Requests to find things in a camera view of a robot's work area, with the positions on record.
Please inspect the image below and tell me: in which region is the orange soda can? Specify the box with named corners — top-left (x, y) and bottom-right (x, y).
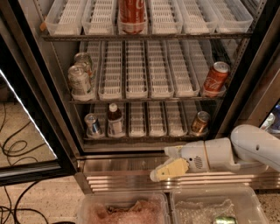
top-left (191, 111), bottom-right (211, 135)

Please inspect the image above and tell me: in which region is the clear bin with pink wrap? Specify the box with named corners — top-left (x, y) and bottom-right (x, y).
top-left (76, 192), bottom-right (171, 224)

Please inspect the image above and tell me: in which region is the bottom wire shelf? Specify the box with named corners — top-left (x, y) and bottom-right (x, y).
top-left (84, 136), bottom-right (205, 144)

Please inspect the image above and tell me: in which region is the top wire shelf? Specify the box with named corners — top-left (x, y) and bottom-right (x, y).
top-left (42, 32), bottom-right (253, 42)

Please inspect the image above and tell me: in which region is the middle wire shelf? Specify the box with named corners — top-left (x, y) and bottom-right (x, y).
top-left (70, 96), bottom-right (224, 104)

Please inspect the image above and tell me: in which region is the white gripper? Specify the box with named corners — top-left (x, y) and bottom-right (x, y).
top-left (150, 137), bottom-right (240, 182)

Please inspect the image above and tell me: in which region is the red cola can middle shelf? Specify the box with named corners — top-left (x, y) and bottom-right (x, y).
top-left (203, 61), bottom-right (230, 97)

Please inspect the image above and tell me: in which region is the clear bin with bubble wrap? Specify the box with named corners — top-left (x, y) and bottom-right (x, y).
top-left (170, 185), bottom-right (269, 224)

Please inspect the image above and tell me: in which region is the brown bottle white cap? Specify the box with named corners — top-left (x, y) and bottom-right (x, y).
top-left (108, 103), bottom-right (124, 137)

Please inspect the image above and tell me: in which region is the wire shelf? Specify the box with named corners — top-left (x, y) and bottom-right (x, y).
top-left (70, 96), bottom-right (224, 104)
top-left (84, 136), bottom-right (205, 144)
top-left (42, 32), bottom-right (253, 42)

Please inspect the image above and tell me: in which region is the silver green can behind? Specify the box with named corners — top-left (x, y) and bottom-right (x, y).
top-left (74, 52), bottom-right (94, 79)

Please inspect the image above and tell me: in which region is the steel fridge base grille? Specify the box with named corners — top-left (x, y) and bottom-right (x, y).
top-left (74, 153), bottom-right (280, 194)

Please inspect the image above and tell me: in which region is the silver can front middle shelf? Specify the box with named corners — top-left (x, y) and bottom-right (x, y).
top-left (68, 65), bottom-right (92, 95)

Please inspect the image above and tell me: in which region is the black floor cable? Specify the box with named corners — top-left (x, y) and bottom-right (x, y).
top-left (0, 101), bottom-right (51, 224)

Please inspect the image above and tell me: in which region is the silver blue can bottom shelf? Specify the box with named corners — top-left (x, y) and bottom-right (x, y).
top-left (84, 113), bottom-right (103, 138)

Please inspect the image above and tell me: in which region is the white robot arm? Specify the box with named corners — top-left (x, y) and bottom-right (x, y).
top-left (150, 124), bottom-right (280, 182)

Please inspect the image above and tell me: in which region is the open glass fridge door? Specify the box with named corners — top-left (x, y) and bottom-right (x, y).
top-left (0, 0), bottom-right (77, 186)

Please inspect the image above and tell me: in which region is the green can in bin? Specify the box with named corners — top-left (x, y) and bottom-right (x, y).
top-left (213, 216), bottom-right (237, 224)

